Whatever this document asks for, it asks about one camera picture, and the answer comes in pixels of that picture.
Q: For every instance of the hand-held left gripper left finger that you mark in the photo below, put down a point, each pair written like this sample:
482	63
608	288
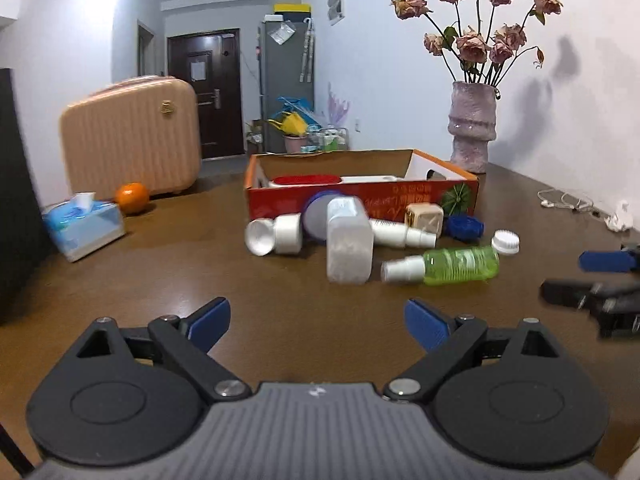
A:
212	320

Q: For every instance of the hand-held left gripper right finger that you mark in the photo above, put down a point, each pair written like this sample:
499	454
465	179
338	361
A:
425	322

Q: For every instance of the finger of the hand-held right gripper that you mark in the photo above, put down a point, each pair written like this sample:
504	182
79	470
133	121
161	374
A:
602	261
565	292

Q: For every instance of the green spray bottle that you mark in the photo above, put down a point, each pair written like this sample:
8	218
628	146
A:
460	263

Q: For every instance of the white round lid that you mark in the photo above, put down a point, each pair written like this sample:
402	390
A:
506	242

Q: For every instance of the white plastic bottle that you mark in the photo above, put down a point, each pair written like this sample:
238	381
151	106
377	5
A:
390	232

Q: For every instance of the blue ribbed cap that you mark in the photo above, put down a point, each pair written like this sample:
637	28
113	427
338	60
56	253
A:
465	228

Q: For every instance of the beige square jar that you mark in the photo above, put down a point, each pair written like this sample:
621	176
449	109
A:
425	217

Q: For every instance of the translucent plastic container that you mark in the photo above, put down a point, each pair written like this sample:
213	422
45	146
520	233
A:
349	250

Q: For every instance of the white round jar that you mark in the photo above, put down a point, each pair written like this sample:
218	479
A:
288	233

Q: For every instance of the red cardboard box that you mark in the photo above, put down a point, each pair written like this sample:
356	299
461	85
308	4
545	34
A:
380	200

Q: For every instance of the crumpled white tissue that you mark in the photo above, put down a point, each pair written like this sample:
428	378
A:
620	216

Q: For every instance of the orange fruit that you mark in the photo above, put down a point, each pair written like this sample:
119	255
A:
132	199

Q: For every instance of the white tray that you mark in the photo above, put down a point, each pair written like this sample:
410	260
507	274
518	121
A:
370	179

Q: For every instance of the blue tissue box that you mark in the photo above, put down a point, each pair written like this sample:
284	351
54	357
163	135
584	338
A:
85	227

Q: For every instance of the pink textured vase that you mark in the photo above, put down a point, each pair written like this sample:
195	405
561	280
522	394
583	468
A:
472	125

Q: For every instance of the pink flower pot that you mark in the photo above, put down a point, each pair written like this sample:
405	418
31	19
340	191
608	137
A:
295	144

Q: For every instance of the pink ribbed suitcase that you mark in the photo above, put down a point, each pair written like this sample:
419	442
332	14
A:
130	140

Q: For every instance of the small storage rack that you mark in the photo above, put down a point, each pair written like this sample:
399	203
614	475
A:
330	140

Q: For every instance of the dark brown entrance door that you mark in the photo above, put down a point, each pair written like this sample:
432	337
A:
205	110

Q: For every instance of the yellow watering can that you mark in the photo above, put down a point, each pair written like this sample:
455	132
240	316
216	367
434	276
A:
292	124

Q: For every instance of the blue plastic bag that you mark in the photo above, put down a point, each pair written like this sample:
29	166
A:
300	105

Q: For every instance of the white paper notice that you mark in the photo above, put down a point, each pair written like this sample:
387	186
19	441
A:
197	71

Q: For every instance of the grey refrigerator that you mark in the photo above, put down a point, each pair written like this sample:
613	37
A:
285	70

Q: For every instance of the grey interior door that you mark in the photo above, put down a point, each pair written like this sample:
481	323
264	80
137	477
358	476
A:
146	50

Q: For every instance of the hanging white umbrella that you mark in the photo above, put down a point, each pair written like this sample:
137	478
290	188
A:
307	55

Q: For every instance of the clear plastic pouch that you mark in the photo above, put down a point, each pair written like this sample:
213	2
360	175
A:
281	33

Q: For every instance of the yellow box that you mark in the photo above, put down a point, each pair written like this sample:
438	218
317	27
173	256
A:
292	10

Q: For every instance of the purple flower wall decal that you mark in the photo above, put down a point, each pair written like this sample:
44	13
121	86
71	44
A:
337	107

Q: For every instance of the white wall panel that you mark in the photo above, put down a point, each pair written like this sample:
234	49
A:
336	2

